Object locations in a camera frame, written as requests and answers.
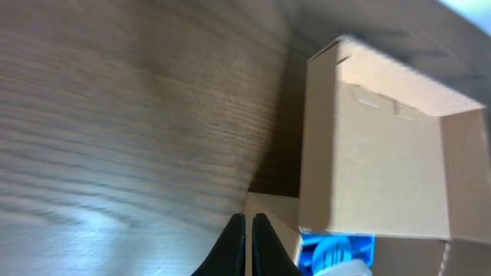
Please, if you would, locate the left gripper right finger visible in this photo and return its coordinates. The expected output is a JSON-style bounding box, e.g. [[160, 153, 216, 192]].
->
[[252, 213, 302, 276]]

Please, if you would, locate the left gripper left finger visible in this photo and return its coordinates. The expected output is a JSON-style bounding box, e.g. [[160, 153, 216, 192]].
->
[[192, 213, 246, 276]]

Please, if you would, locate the blue tape dispenser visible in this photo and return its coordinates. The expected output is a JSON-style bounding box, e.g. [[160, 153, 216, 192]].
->
[[298, 232, 376, 275]]

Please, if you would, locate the brown cardboard box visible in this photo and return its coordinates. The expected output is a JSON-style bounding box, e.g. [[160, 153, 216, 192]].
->
[[244, 35, 490, 275]]

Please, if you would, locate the large clear tape roll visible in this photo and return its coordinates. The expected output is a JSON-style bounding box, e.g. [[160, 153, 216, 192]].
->
[[314, 259, 373, 276]]

